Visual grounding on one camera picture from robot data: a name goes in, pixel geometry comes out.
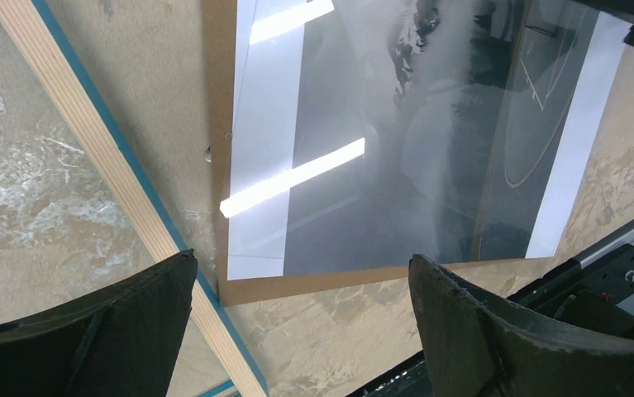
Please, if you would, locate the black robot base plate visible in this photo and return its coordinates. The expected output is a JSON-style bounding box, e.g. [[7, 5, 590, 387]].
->
[[349, 243, 634, 397]]

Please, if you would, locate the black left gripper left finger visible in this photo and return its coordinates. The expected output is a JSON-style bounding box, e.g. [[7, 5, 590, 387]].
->
[[0, 250, 198, 396]]

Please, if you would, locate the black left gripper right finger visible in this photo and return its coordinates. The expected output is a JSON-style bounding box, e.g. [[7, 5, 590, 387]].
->
[[408, 255, 634, 396]]

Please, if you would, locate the brown cardboard backing board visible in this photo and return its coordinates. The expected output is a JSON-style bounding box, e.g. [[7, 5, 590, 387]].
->
[[203, 1, 527, 305]]

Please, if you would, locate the grey landscape photo print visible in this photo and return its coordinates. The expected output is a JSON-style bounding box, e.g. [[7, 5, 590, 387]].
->
[[220, 1, 630, 280]]

